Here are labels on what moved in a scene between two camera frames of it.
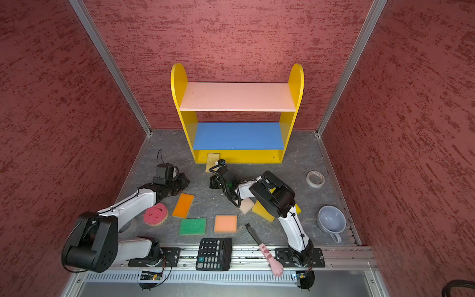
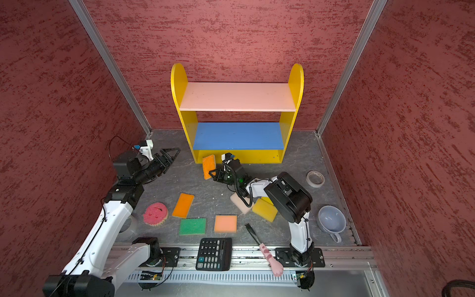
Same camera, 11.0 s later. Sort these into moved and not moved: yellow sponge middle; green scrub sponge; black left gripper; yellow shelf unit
Moved: black left gripper
Not moved: yellow shelf unit; green scrub sponge; yellow sponge middle
